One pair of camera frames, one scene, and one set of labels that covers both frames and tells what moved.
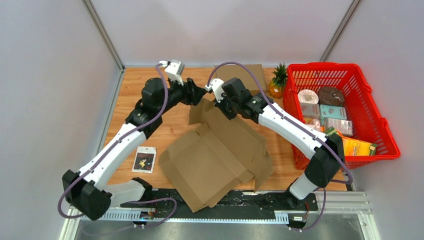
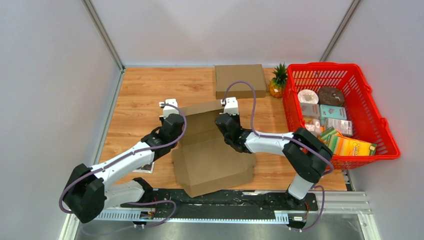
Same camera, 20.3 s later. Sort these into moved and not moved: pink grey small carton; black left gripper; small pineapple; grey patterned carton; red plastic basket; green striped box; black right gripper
Moved: black right gripper; black left gripper
Not moved: grey patterned carton; small pineapple; pink grey small carton; green striped box; red plastic basket
